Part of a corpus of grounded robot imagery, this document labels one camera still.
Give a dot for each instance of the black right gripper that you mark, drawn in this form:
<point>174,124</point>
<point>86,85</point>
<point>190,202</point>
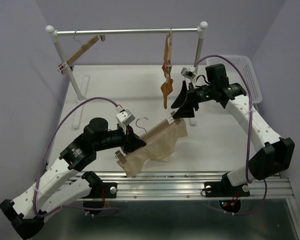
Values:
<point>183,112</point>

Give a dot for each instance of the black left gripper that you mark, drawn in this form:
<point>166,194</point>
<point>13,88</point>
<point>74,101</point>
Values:
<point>131,142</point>

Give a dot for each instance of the cream beige underwear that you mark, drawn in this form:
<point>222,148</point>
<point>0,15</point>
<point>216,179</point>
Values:
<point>160,147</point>

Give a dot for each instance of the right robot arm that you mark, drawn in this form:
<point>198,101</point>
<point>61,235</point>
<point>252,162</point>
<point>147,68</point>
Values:
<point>273,153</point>

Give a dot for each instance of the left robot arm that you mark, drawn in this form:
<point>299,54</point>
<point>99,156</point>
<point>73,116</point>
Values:
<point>28,212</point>

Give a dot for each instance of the brown underwear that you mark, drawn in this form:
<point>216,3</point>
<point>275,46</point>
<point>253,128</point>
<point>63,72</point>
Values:
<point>166,89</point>

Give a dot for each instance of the hanger holding brown underwear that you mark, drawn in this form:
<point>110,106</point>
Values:
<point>168,52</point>

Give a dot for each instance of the empty wooden clip hanger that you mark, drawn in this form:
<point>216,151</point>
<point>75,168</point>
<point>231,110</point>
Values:
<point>83,49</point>

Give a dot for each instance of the white plastic basket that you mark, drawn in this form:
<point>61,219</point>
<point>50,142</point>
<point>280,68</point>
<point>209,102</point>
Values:
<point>244,64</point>

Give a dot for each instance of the silver and white clothes rack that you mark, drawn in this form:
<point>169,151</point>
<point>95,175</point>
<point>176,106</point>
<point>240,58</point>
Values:
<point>137,87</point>

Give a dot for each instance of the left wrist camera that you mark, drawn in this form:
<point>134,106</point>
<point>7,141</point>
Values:
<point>124,117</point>

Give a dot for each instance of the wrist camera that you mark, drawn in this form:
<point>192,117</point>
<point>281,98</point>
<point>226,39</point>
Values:
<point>189,72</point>
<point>124,117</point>

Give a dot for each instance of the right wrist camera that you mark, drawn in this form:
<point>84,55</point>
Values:
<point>189,72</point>

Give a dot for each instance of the aluminium mounting rail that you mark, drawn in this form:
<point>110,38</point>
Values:
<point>186,186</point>

